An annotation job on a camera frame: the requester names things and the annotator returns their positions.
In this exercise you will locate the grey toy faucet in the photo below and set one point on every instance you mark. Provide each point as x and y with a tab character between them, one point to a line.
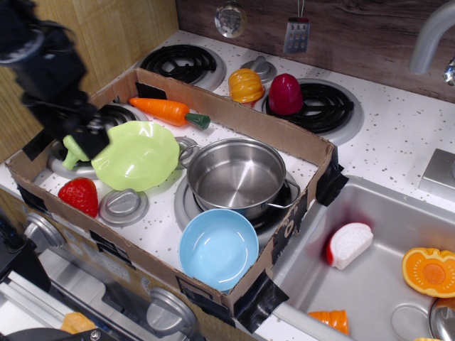
428	38

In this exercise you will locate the dark red toy pepper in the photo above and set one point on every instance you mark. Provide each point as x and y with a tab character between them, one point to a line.
285	95

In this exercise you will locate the red toy strawberry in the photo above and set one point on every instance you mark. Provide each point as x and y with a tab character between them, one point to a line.
81	193

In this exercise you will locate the yellow orange toy pepper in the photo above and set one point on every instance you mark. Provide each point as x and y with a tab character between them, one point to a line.
245	86

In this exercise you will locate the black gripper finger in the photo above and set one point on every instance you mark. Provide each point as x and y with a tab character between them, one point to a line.
87	142

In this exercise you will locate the light green plastic bowl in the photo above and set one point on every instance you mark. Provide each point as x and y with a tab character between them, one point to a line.
140	155

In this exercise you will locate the red white toy radish slice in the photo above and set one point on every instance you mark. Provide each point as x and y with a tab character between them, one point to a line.
347	243

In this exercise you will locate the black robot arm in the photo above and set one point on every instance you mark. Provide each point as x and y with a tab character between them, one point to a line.
17	21

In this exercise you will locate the hanging metal spatula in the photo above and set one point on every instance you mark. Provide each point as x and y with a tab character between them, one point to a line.
297	33

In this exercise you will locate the hanging metal strainer ladle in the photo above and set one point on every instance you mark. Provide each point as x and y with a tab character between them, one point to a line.
230	19

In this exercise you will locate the orange toy carrot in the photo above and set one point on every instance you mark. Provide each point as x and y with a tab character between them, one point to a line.
171	112

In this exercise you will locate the cardboard fence with black tape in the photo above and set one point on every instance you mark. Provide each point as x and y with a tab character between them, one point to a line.
144	255

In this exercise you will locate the grey oven knob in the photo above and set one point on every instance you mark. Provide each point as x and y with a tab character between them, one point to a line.
42	233
168	315

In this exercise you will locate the black coil burner back right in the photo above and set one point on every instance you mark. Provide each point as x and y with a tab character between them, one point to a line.
325	108

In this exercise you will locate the grey stove knob front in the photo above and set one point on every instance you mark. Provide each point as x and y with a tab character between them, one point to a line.
123	208

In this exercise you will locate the grey stove knob back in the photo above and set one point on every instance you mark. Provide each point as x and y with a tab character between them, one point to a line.
266	71

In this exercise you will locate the black coil burner under pot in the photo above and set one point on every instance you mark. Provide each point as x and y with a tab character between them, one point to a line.
262	216

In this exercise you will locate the silver toy sink basin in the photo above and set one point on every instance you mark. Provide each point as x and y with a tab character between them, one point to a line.
371	289

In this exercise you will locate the grey oven knob right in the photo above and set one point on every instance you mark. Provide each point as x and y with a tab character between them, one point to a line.
168	315

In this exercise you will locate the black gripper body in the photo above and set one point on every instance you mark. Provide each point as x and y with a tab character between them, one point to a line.
49	70

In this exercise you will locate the orange toy pepper piece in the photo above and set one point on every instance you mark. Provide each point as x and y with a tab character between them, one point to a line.
337	319

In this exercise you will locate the orange toy pumpkin half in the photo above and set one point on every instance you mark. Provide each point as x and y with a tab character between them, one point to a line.
429	271

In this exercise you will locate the green toy broccoli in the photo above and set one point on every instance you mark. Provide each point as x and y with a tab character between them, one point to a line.
73	156

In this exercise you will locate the light blue plastic bowl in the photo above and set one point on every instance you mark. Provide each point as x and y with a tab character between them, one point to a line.
218	247

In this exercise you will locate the grey stove knob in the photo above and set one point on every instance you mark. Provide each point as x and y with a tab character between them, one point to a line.
187	149
123	208
266	71

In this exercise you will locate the black coil burner back left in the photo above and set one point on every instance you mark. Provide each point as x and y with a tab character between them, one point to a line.
184	62

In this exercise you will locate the grey oven knob left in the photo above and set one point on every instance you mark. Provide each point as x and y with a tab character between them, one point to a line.
42	233

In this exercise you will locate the stainless steel pot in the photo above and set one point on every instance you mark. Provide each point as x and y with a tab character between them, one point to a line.
240	174

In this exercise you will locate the grey stove knob middle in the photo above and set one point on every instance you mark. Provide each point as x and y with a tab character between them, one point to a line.
187	149

